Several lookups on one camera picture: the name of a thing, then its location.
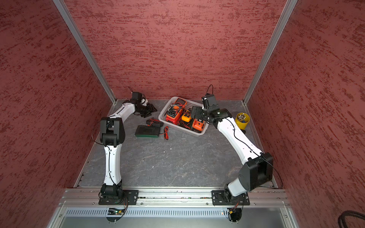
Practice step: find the aluminium corner post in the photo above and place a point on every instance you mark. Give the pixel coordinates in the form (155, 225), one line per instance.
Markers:
(64, 12)
(279, 28)

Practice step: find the white plastic basket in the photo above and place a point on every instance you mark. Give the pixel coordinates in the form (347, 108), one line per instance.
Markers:
(181, 125)

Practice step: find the orange grey multimeter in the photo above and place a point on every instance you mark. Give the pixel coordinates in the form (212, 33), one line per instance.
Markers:
(179, 104)

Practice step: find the left aluminium corner post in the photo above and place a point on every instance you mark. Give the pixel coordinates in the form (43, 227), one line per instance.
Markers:
(64, 12)

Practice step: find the yellow multimeter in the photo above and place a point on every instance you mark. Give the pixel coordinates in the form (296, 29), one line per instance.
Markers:
(186, 116)

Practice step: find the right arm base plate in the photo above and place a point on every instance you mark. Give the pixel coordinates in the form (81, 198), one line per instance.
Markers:
(230, 198)

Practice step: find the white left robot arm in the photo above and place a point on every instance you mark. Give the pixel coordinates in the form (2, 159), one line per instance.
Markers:
(112, 136)

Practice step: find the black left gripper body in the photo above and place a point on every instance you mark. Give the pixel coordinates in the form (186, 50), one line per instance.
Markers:
(145, 110)

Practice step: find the yellow pen cup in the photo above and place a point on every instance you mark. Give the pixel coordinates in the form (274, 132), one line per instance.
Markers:
(242, 120)

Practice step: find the right aluminium corner post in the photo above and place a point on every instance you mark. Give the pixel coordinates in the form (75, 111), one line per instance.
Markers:
(279, 28)

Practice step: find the aluminium front rail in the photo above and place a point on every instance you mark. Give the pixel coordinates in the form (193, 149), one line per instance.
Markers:
(178, 197)

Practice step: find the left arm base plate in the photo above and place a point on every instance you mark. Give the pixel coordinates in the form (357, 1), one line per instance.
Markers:
(118, 197)

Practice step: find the orange multimeter with probes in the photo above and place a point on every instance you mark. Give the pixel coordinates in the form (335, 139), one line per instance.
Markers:
(198, 125)

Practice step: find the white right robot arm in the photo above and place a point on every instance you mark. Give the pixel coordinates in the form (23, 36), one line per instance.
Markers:
(257, 167)

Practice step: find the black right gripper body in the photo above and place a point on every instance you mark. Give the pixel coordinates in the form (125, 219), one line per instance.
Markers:
(200, 113)

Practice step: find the bright red multimeter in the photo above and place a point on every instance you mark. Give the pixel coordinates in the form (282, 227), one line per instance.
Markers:
(173, 116)

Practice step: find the green black multimeter face down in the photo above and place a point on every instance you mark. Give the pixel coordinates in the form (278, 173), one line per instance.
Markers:
(147, 131)

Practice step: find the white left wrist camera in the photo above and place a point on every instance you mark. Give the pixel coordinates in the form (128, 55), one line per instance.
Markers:
(144, 102)

